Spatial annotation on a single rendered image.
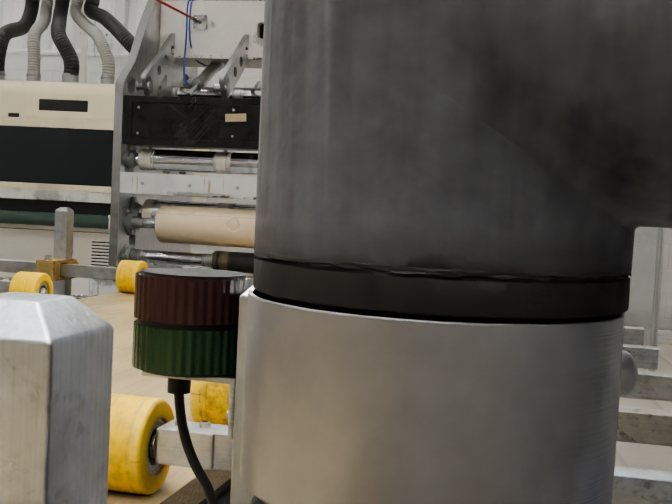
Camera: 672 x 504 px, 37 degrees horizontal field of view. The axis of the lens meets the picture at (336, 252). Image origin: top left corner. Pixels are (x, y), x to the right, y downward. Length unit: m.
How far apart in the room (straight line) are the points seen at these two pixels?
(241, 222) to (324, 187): 3.02
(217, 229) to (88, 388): 2.95
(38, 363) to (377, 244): 0.11
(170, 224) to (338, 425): 3.10
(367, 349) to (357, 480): 0.02
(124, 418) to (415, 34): 0.69
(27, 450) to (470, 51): 0.15
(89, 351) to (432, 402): 0.12
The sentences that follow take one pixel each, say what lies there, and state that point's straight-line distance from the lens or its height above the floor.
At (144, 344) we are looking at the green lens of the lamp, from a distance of 0.50.
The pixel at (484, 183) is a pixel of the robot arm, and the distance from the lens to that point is 0.17.
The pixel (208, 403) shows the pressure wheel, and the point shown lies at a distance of 1.07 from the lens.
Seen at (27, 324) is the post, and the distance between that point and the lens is 0.26.
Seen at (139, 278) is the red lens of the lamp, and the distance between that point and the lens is 0.51.
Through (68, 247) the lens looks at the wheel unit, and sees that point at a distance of 2.61.
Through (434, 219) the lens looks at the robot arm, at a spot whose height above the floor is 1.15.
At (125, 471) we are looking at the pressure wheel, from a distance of 0.84.
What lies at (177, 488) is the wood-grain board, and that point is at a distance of 0.89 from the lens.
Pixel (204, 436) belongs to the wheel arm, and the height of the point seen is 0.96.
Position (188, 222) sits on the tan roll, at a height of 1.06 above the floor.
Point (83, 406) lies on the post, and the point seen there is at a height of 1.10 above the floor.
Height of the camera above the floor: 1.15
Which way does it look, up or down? 3 degrees down
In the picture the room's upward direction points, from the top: 3 degrees clockwise
